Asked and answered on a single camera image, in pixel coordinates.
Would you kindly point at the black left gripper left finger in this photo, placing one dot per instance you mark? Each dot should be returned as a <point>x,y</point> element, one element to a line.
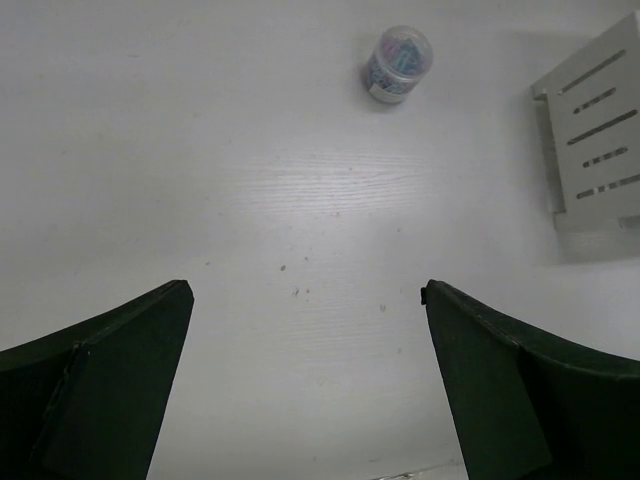
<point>88,401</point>

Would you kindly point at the white slotted organizer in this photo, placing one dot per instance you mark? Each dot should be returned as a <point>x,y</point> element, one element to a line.
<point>593,102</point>

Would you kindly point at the jar of paper clips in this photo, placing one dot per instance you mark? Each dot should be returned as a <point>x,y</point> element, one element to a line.
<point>400,60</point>

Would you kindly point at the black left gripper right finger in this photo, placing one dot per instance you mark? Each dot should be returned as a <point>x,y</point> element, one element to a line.
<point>528,404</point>

